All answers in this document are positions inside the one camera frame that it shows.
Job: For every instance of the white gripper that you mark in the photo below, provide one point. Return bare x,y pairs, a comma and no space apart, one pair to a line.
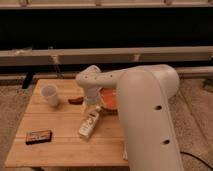
91,96

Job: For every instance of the clear plastic packet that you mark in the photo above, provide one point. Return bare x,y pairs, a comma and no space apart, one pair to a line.
125,155

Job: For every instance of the orange ceramic bowl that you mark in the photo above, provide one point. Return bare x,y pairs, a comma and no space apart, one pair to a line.
108,99

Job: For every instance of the black orange snack bar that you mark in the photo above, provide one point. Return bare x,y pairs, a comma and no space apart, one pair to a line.
38,137

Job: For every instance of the white plastic cup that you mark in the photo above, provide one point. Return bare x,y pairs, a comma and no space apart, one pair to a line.
50,94

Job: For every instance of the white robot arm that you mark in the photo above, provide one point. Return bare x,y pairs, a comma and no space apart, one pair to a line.
142,95

